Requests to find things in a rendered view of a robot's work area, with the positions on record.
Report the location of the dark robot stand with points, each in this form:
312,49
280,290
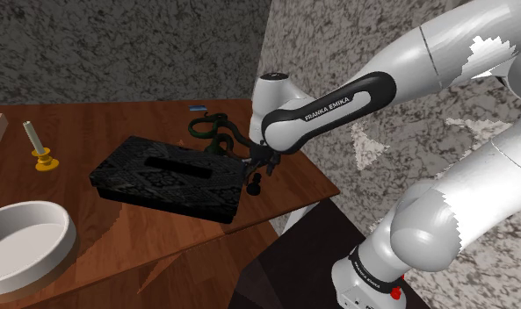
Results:
303,261

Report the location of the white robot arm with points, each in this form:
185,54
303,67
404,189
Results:
448,201

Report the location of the white round bowl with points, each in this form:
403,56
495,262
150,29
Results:
24,246

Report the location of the brown wooden table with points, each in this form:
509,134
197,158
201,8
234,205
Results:
127,244

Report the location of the black patterned tissue box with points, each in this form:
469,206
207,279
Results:
166,184

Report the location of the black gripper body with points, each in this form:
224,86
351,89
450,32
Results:
262,156

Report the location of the pale candle in yellow holder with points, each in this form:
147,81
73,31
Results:
40,150

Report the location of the small black pawn-shaped figure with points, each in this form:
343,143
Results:
254,187

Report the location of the small blue flat object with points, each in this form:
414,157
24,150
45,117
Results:
198,108

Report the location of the dark green snake figure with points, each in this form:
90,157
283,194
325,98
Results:
208,126

